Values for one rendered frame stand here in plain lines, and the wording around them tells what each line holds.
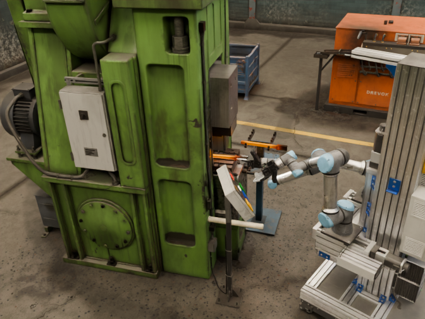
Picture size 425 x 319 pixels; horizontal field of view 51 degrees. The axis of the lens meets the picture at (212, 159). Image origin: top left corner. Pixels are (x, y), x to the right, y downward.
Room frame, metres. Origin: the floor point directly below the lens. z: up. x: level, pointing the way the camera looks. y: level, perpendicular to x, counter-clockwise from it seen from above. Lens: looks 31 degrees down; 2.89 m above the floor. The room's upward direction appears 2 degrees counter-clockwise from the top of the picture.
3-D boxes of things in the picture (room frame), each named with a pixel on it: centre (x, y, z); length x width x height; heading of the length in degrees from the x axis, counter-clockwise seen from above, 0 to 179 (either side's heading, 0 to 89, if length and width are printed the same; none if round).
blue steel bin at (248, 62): (7.29, -0.20, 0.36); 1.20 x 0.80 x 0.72; 69
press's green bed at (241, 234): (3.28, 0.01, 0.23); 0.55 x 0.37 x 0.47; 73
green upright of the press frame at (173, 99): (2.99, 0.25, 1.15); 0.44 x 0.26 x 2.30; 73
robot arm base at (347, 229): (2.45, -0.90, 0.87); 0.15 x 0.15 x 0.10
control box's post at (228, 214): (2.61, -0.10, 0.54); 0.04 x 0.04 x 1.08; 73
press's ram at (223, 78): (3.27, 0.01, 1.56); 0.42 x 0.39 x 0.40; 73
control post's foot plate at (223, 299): (2.61, -0.10, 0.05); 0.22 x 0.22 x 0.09; 73
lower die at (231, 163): (3.23, 0.02, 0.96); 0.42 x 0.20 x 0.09; 73
